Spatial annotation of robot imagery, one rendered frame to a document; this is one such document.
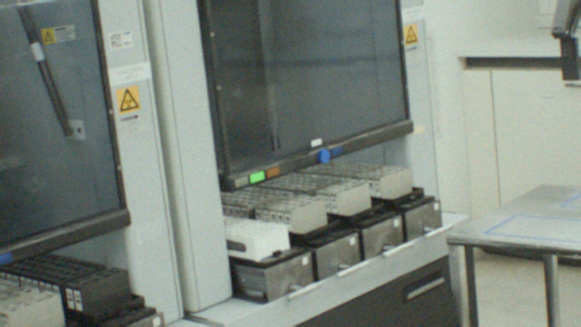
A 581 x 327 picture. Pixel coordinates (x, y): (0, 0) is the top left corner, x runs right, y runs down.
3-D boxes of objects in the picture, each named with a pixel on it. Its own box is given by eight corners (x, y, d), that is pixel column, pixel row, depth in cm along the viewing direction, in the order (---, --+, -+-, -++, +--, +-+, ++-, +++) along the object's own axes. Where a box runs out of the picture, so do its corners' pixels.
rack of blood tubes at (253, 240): (165, 249, 252) (162, 222, 251) (199, 237, 259) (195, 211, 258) (258, 266, 231) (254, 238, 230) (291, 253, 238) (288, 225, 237)
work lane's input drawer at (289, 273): (72, 260, 276) (67, 226, 274) (117, 246, 286) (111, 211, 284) (284, 307, 226) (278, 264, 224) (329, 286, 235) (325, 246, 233)
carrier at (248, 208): (278, 217, 262) (276, 192, 261) (284, 218, 261) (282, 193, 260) (243, 230, 254) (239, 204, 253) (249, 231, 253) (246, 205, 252)
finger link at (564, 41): (571, 27, 178) (561, 29, 176) (573, 58, 179) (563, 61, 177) (563, 27, 179) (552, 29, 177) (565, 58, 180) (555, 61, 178)
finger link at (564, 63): (578, 36, 178) (576, 37, 178) (580, 80, 180) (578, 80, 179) (561, 36, 180) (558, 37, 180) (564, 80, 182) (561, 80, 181)
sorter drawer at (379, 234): (167, 228, 297) (162, 195, 295) (206, 214, 307) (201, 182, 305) (380, 264, 247) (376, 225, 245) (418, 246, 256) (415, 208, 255)
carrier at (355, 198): (365, 206, 264) (362, 181, 262) (372, 207, 262) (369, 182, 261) (332, 219, 256) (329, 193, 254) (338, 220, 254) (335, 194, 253)
